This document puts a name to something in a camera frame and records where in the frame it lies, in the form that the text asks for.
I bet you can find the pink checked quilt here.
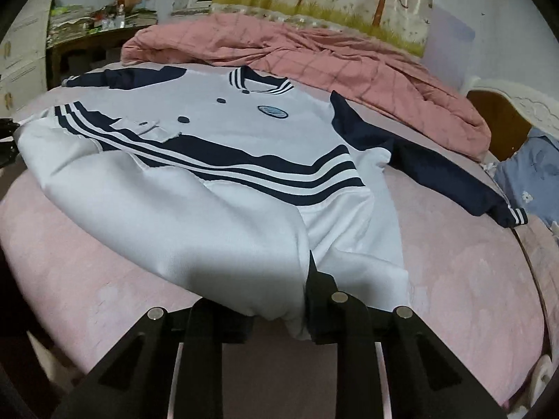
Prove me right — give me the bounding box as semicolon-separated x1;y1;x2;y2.
121;12;492;162

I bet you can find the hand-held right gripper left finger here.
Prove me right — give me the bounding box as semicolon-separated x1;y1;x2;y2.
52;299;255;419

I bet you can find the bed with pink sheet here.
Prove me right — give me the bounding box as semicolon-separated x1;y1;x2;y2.
0;59;559;419

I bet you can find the wooden desk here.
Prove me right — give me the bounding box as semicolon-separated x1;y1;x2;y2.
46;26;153;90

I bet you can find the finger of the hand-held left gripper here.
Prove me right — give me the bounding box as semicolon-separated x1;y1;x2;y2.
0;118;22;167

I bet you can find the white and wooden headboard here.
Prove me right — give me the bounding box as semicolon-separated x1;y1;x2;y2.
465;76;559;162

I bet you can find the white and navy striped jacket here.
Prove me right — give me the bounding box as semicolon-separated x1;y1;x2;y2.
17;65;529;343

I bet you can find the white cabinet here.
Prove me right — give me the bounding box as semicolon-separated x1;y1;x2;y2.
0;0;57;118

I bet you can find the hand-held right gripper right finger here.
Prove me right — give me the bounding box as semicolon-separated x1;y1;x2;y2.
306;252;507;419

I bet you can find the blue floral pillow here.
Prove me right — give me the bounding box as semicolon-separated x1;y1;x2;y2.
493;128;559;230

